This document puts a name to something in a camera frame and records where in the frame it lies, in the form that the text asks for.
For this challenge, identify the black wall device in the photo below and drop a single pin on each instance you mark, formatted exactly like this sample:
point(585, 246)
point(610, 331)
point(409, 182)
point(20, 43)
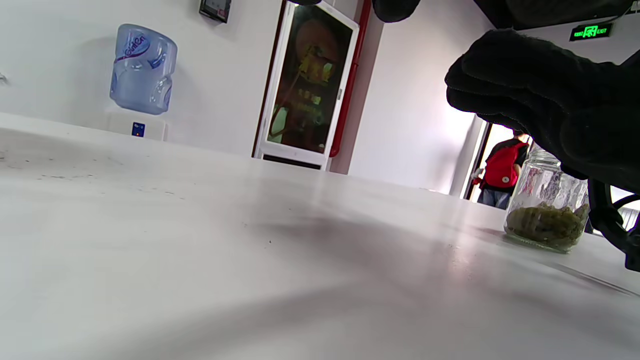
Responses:
point(216, 9)

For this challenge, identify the person's left hand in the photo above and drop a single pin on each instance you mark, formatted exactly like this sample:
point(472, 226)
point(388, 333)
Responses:
point(560, 95)

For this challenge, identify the white framed display cabinet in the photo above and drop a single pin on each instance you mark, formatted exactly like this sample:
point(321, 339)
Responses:
point(310, 80)

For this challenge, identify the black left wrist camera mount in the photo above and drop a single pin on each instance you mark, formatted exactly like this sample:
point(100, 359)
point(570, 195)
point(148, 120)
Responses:
point(607, 220)

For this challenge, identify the red backpack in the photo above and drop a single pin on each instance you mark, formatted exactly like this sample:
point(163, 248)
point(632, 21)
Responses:
point(502, 167)

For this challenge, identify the glass storage jar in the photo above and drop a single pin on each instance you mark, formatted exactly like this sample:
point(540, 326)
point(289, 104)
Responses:
point(545, 185)

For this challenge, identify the white water dispenser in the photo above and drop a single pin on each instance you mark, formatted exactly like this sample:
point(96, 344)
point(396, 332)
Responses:
point(150, 127)

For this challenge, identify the pile of raisins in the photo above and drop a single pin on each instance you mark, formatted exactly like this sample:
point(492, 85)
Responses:
point(545, 227)

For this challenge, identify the blue water cooler jug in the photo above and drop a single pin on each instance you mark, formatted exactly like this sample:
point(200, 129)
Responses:
point(142, 70)

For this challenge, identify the green exit sign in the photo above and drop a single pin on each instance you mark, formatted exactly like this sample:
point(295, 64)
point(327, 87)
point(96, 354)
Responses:
point(591, 31)

